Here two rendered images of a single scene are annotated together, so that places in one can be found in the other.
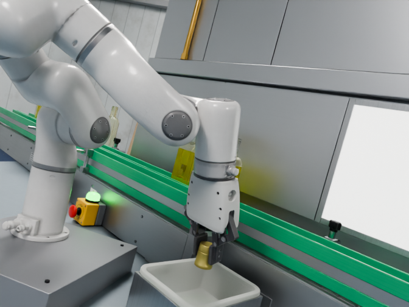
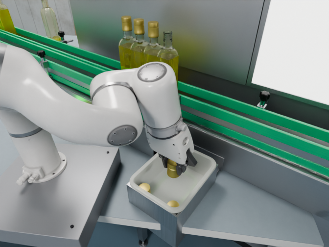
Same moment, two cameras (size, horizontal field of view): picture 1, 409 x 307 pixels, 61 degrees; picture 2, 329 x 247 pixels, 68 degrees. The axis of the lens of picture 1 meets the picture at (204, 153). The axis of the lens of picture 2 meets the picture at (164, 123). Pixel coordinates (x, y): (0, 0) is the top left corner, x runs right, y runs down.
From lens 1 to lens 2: 33 cm
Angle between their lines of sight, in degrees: 34
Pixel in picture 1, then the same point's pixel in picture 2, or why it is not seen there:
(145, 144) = (86, 28)
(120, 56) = (31, 95)
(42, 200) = (34, 155)
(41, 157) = (12, 129)
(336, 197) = (263, 65)
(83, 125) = not seen: hidden behind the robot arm
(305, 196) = (236, 66)
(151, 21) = not seen: outside the picture
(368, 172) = (291, 42)
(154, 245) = not seen: hidden behind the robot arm
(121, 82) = (48, 124)
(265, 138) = (192, 17)
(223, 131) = (165, 106)
